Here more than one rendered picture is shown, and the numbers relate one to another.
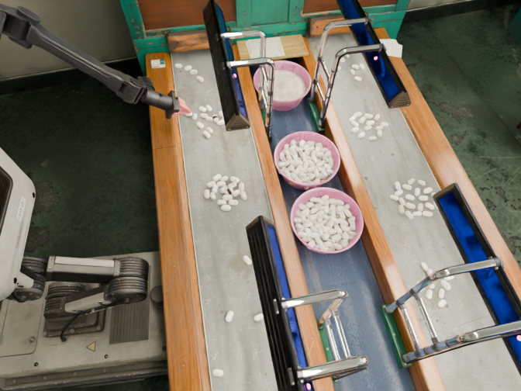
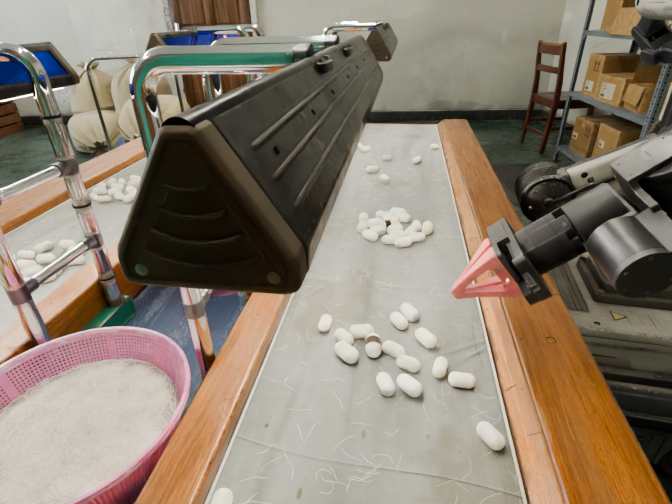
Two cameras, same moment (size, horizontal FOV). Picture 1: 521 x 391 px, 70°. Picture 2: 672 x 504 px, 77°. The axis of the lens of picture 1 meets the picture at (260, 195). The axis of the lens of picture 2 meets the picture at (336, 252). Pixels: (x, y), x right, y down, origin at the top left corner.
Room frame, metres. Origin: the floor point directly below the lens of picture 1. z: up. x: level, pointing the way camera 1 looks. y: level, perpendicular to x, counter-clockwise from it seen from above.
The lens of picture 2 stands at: (1.51, 0.34, 1.14)
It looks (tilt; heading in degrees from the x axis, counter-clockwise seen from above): 29 degrees down; 203
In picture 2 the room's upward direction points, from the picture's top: 2 degrees counter-clockwise
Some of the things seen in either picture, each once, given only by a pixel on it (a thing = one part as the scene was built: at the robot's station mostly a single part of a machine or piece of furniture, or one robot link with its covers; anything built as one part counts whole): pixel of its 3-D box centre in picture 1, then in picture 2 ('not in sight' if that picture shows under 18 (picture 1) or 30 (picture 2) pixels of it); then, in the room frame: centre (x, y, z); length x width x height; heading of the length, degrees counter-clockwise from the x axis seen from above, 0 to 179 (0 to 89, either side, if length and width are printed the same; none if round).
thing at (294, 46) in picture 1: (272, 48); not in sight; (1.54, -0.02, 0.77); 0.33 x 0.15 x 0.01; 104
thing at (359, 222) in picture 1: (324, 223); not in sight; (0.63, -0.25, 0.72); 0.27 x 0.27 x 0.10
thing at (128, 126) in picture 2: not in sight; (153, 122); (-1.19, -2.43, 0.40); 0.74 x 0.56 x 0.38; 20
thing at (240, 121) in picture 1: (223, 57); (328, 88); (1.09, 0.16, 1.08); 0.62 x 0.08 x 0.07; 14
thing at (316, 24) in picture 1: (338, 24); not in sight; (1.67, -0.34, 0.83); 0.30 x 0.06 x 0.07; 104
